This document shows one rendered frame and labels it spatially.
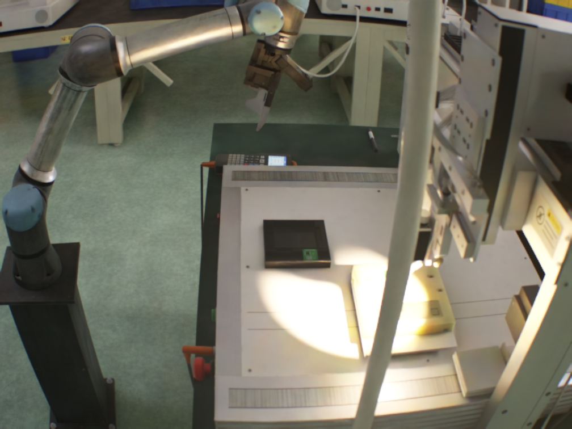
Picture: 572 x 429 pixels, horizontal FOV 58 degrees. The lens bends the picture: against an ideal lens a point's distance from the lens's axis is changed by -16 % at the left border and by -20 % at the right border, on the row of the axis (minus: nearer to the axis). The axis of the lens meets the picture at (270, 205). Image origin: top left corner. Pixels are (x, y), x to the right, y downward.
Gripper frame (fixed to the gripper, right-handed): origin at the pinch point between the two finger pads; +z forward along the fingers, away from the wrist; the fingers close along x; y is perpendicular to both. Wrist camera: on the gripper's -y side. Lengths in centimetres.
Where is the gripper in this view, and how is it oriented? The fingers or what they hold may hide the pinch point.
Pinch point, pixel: (259, 117)
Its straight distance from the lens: 153.3
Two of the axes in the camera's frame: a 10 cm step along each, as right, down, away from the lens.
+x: -0.3, 5.5, -8.4
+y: -9.6, -2.6, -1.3
